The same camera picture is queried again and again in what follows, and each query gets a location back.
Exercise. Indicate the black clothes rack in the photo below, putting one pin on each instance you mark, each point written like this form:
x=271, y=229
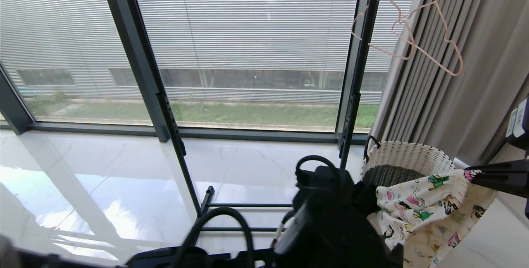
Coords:
x=248, y=205

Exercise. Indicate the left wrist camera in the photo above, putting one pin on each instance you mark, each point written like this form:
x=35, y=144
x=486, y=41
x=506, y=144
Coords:
x=293, y=230

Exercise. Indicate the black garment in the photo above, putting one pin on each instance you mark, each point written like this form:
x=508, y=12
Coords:
x=365, y=197

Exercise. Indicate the pink clothes hanger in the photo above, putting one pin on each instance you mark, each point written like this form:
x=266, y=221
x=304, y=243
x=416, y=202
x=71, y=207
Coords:
x=461, y=63
x=388, y=53

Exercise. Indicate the beige curtain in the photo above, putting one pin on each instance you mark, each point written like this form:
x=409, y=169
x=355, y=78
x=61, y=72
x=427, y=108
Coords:
x=475, y=73

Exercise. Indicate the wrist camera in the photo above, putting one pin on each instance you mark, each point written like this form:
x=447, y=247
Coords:
x=518, y=123
x=293, y=230

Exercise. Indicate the white laundry basket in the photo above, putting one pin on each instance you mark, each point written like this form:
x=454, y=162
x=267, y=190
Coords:
x=413, y=154

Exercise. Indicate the cream printed garment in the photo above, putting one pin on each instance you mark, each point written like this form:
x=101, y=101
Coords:
x=425, y=218

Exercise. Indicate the window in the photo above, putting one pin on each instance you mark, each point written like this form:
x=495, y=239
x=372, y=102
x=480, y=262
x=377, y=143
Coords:
x=248, y=32

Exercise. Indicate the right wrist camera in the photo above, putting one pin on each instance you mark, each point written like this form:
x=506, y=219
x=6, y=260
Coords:
x=518, y=123

